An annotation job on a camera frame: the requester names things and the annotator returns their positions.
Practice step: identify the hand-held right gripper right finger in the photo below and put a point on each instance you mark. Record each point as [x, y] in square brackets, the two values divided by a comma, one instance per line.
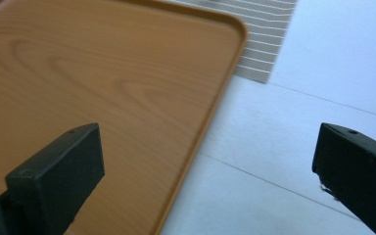
[359, 173]

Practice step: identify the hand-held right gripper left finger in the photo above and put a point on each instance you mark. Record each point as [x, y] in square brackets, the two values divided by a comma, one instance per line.
[55, 178]

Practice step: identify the wood-grain brown tray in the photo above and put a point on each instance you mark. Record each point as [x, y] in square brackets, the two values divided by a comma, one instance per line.
[104, 78]

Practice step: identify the beige striped mat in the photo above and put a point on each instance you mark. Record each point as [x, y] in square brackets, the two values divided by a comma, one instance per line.
[264, 39]

